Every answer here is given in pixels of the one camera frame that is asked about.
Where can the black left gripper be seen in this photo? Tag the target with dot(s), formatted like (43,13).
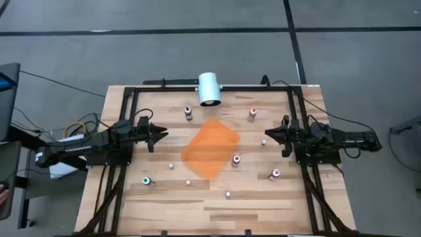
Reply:
(144,136)

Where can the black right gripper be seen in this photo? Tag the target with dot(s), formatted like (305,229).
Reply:
(291,136)

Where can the orange-capped food coloring bottle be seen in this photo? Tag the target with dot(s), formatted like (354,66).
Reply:
(252,113)

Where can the black-capped food coloring bottle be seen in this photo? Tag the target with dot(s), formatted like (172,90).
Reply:
(188,113)

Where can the pink-capped food coloring bottle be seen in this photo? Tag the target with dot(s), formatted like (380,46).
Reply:
(274,173)

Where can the green-capped food coloring bottle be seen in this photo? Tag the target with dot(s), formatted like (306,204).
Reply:
(147,181)

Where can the red-capped food coloring bottle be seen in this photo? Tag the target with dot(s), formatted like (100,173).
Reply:
(235,160)

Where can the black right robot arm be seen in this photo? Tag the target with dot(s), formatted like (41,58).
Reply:
(345,136)

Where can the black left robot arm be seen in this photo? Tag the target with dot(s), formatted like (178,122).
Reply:
(82,148)

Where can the flat black bar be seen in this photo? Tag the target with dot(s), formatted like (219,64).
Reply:
(171,81)

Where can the translucent orange plastic tray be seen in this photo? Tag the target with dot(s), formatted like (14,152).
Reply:
(210,148)

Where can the small white sticker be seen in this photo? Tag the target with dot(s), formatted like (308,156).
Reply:
(313,86)

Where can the white cylinder tube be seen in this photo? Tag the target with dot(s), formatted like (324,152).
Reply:
(208,89)

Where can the white paper sheet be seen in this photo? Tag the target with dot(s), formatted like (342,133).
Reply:
(62,169)

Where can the grey furniture piece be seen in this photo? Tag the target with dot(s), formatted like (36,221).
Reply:
(409,126)

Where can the black desk beam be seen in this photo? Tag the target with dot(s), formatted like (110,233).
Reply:
(23,138)

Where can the dark grey monitor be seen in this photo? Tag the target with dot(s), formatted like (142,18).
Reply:
(8,112)
(11,164)

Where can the person's hand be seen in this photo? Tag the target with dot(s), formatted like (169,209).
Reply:
(2,197)

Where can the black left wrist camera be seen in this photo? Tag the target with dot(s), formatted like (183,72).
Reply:
(143,124)

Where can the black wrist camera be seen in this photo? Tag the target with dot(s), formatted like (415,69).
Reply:
(143,124)
(295,124)

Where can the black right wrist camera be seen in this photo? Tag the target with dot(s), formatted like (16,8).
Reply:
(295,124)

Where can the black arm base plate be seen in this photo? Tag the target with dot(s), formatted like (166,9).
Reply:
(112,160)
(322,159)

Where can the black aluminium table frame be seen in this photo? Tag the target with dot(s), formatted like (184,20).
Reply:
(246,89)

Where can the black table edge bracket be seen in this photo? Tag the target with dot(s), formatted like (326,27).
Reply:
(248,233)
(163,233)

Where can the black stand post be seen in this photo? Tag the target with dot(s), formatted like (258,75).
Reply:
(23,210)

